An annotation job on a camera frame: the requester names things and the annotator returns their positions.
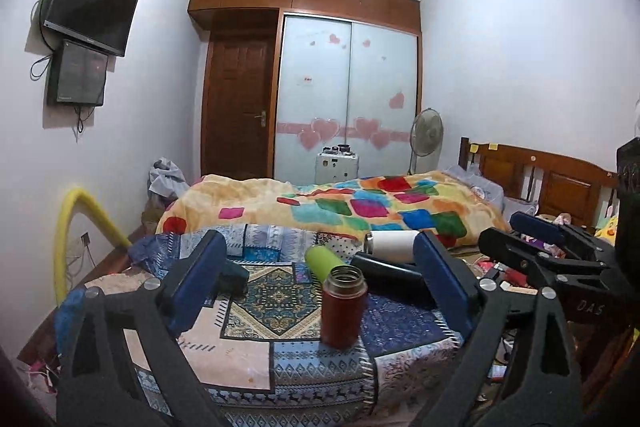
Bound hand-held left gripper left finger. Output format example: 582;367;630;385
57;229;231;427

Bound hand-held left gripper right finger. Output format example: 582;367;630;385
412;230;584;427

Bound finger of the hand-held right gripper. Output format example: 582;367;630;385
477;227;612;291
509;211;617;266

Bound green cup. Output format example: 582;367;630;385
304;245;347;284

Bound black cup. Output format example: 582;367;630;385
349;251;427;299

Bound white cup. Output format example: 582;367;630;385
366;230;424;266

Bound red-brown metal cup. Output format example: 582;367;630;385
320;264;369;350

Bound yellow plush toy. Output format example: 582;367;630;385
596;214;621;242

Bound wooden bed headboard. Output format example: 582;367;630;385
458;137;619;229

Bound pale printed pillow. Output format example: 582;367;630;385
442;164;507;214

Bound blue patterned blanket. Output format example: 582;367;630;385
54;222;467;427

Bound grey clothes pile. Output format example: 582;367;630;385
148;158;191;214

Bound yellow foam tube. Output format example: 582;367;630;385
53;187;133;309

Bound standing electric fan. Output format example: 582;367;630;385
407;108;445;176

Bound colourful checked yellow blanket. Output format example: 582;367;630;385
156;172;512;250

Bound small white cabinet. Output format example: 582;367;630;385
314;151;360;186

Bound brown wooden door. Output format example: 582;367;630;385
201;38;277;181

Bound frosted sliding wardrobe doors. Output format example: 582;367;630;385
273;12;419;182

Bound small wall-mounted monitor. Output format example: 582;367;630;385
46;37;109;108

